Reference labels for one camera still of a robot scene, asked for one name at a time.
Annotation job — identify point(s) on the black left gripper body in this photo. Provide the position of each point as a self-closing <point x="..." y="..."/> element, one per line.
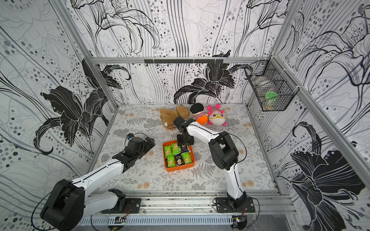
<point x="145" y="147"/>

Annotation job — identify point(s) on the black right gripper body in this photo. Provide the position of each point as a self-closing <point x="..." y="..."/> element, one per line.
<point x="185" y="141"/>

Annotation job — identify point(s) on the black cookie packet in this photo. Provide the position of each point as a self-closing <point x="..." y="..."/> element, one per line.
<point x="179" y="160"/>
<point x="184" y="149"/>

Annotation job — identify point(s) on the green cookie packet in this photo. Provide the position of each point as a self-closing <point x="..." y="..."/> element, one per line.
<point x="171" y="161"/>
<point x="175" y="149"/>
<point x="167" y="151"/>

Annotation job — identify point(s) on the orange plastic storage box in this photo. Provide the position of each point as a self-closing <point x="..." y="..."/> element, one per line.
<point x="177" y="168"/>

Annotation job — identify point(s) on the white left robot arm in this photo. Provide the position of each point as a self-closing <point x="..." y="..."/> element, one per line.
<point x="71" y="201"/>

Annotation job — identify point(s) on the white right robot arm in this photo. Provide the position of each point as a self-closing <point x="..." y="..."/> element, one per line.
<point x="224" y="154"/>

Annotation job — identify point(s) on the green cookie packet in box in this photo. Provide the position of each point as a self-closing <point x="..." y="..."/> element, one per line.
<point x="167" y="151"/>
<point x="171" y="161"/>

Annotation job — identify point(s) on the black cookie packet in box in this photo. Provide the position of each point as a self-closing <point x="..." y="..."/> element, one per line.
<point x="179" y="160"/>

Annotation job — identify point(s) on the brown teddy bear plush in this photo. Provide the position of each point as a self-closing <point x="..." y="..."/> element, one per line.
<point x="168" y="116"/>

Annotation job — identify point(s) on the orange pink black-haired doll plush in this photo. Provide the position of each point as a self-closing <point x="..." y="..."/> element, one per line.
<point x="197" y="111"/>

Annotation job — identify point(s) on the white pink owl plush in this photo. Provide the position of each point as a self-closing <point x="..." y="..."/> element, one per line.
<point x="216" y="115"/>

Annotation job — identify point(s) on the green lidded cup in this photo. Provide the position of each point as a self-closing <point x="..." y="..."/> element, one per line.
<point x="271" y="99"/>

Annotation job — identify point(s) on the aluminium front rail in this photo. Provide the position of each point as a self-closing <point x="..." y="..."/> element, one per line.
<point x="264" y="202"/>

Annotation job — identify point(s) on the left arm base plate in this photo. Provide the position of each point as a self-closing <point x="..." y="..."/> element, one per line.
<point x="125" y="206"/>

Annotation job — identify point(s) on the white slotted cable duct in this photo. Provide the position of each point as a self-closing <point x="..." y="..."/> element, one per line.
<point x="157" y="220"/>

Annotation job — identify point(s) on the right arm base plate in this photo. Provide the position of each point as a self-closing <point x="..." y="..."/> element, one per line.
<point x="229" y="205"/>

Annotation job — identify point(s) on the black strip on wall rail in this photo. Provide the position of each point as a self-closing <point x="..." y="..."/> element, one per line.
<point x="183" y="61"/>

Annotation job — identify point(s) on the black wire wall basket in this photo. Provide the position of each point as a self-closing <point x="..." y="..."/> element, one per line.
<point x="269" y="75"/>

